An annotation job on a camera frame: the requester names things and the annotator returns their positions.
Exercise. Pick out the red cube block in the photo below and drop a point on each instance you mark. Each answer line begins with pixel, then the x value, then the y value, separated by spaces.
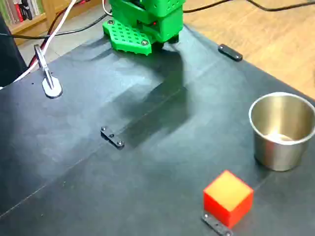
pixel 229 196

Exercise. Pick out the black oblong plastic piece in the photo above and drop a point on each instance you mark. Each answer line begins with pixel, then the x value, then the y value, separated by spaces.
pixel 230 52

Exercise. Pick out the silver metal clamp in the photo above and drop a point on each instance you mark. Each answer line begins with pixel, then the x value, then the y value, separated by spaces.
pixel 51 89

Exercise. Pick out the stainless steel cup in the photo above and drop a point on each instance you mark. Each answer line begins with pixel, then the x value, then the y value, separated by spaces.
pixel 275 155

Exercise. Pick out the wooden bookshelf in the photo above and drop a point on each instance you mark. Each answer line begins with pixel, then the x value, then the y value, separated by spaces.
pixel 49 14

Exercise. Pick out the black bulky object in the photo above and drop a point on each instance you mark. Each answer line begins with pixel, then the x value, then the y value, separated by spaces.
pixel 9 61

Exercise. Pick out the black item on shelf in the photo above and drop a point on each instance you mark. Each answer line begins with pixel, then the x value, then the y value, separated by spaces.
pixel 26 11

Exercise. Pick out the red book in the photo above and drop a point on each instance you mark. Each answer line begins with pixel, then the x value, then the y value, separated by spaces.
pixel 17 12

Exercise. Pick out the black screwed bracket plate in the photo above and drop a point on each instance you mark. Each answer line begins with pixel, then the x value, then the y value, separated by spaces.
pixel 112 136
pixel 216 225

